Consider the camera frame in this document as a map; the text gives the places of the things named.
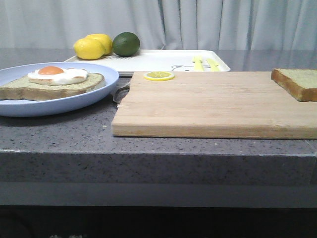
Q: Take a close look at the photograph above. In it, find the green lime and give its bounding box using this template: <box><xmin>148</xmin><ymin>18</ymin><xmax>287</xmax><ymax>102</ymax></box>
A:
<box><xmin>112</xmin><ymin>32</ymin><xmax>140</xmax><ymax>57</ymax></box>

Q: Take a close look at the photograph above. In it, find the rear yellow lemon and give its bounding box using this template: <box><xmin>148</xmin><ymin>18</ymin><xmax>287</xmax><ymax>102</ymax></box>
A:
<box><xmin>86</xmin><ymin>33</ymin><xmax>112</xmax><ymax>56</ymax></box>

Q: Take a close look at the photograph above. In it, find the yellow plastic fork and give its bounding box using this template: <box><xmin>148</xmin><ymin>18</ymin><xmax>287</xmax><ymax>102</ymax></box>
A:
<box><xmin>192</xmin><ymin>56</ymin><xmax>204</xmax><ymax>72</ymax></box>

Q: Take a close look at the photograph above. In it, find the grey curtain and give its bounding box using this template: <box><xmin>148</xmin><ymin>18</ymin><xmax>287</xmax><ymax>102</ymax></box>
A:
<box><xmin>0</xmin><ymin>0</ymin><xmax>317</xmax><ymax>50</ymax></box>

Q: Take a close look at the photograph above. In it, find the white rectangular tray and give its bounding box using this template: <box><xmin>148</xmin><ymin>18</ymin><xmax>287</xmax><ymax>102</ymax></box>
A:
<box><xmin>66</xmin><ymin>50</ymin><xmax>230</xmax><ymax>76</ymax></box>

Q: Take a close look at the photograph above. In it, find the metal cutting board handle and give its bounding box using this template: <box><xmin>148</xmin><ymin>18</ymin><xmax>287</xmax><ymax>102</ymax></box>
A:
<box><xmin>112</xmin><ymin>83</ymin><xmax>130</xmax><ymax>104</ymax></box>

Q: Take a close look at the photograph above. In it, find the fried egg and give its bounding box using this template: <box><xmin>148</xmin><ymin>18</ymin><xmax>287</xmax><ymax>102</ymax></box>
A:
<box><xmin>27</xmin><ymin>66</ymin><xmax>88</xmax><ymax>85</ymax></box>

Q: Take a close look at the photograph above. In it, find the front yellow lemon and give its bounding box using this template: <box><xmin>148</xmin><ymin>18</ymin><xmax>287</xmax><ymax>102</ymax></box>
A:
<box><xmin>73</xmin><ymin>38</ymin><xmax>105</xmax><ymax>60</ymax></box>

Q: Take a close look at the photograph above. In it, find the yellow lemon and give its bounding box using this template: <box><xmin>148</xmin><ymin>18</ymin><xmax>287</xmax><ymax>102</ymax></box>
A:
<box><xmin>86</xmin><ymin>33</ymin><xmax>112</xmax><ymax>56</ymax></box>
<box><xmin>73</xmin><ymin>38</ymin><xmax>105</xmax><ymax>60</ymax></box>

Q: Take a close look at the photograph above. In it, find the bread slice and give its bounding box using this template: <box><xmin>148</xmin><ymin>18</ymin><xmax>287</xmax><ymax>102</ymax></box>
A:
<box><xmin>0</xmin><ymin>73</ymin><xmax>106</xmax><ymax>101</ymax></box>
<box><xmin>271</xmin><ymin>68</ymin><xmax>317</xmax><ymax>102</ymax></box>

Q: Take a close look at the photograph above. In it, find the yellow plastic knife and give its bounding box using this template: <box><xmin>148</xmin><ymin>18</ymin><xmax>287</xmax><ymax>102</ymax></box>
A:
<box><xmin>206</xmin><ymin>59</ymin><xmax>220</xmax><ymax>72</ymax></box>

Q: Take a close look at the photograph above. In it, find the blue round plate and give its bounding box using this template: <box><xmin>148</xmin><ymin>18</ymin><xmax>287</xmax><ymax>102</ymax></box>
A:
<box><xmin>0</xmin><ymin>62</ymin><xmax>119</xmax><ymax>117</ymax></box>

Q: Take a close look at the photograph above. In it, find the lemon slice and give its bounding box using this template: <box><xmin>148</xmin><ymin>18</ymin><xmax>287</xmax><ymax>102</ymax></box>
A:
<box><xmin>143</xmin><ymin>71</ymin><xmax>175</xmax><ymax>81</ymax></box>

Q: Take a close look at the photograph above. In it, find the wooden cutting board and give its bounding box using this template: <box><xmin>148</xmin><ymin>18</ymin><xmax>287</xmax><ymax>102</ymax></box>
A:
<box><xmin>111</xmin><ymin>71</ymin><xmax>317</xmax><ymax>139</ymax></box>

